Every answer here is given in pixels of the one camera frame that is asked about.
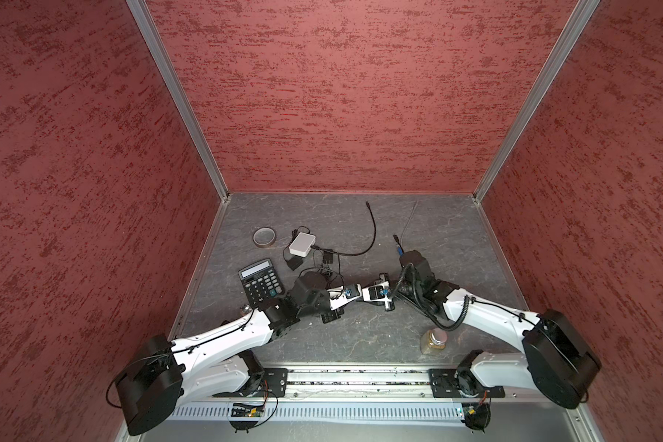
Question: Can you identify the white slotted cable duct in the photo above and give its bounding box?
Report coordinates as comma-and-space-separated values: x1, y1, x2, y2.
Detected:
169, 401, 465, 427

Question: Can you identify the white network switch box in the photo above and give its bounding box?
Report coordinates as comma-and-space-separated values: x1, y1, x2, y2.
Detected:
287, 232, 316, 258

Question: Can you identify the metal frame post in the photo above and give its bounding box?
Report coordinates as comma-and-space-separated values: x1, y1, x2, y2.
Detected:
473, 0, 600, 206
126, 0, 230, 204

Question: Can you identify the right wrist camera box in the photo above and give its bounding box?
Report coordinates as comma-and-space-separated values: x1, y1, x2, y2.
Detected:
361, 281, 390, 303

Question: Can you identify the left metal frame post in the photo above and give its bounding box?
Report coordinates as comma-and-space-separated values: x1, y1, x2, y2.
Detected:
126, 0, 230, 204

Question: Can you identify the right metal frame post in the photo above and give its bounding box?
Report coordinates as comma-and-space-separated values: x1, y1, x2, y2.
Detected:
473, 0, 600, 206

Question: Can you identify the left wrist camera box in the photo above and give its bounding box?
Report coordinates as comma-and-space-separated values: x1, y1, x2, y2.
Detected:
328, 284, 363, 311

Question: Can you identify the aluminium front rail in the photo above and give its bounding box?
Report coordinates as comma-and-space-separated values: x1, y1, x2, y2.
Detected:
134, 362, 582, 403

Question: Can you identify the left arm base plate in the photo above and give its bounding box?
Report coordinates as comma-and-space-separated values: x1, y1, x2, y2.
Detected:
215, 368, 288, 398

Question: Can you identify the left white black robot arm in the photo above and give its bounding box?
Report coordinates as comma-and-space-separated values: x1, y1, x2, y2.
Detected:
110, 273, 363, 436

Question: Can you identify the brown tape roll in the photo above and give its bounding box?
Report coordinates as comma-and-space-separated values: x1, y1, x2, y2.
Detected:
252, 227, 277, 248

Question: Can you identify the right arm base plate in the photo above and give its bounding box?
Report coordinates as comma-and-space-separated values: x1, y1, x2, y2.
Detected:
428, 368, 506, 400

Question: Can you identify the black power adapter with cable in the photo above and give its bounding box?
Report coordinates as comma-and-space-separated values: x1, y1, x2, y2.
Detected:
282, 201, 378, 287

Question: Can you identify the black desk calculator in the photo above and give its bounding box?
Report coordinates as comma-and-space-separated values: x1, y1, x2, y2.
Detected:
238, 259, 285, 309

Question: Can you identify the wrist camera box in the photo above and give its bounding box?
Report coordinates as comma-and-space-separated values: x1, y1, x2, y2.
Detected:
361, 281, 390, 303
328, 284, 363, 311

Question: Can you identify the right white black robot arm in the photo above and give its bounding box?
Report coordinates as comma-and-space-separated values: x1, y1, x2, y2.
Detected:
389, 250, 601, 410

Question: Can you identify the amber glass jar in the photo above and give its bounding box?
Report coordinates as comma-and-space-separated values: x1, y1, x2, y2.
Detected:
420, 328, 448, 355

